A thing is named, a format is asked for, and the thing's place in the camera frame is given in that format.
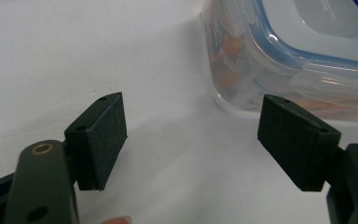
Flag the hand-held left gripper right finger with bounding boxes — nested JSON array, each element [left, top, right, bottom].
[[256, 94, 358, 224]]

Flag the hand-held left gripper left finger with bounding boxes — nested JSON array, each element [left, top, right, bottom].
[[4, 91, 129, 224]]

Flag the clear plastic food container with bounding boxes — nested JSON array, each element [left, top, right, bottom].
[[200, 0, 358, 123]]

